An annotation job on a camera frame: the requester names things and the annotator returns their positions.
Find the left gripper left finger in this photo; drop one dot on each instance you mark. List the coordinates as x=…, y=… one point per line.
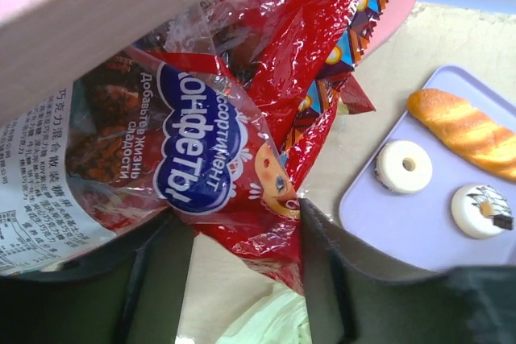
x=131, y=290

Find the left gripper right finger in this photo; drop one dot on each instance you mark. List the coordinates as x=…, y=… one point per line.
x=355, y=294

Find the red candy assortment bag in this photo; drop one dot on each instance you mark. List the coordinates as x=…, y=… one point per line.
x=181, y=138

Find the chocolate drizzled white donut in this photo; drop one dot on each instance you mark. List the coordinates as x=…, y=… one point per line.
x=481, y=211

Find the light green plastic bag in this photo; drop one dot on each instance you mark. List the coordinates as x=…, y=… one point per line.
x=279, y=317

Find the plain white donut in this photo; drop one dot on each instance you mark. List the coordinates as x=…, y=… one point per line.
x=404, y=167

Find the toy baguette bread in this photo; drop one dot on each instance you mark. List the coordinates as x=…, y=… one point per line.
x=465, y=130

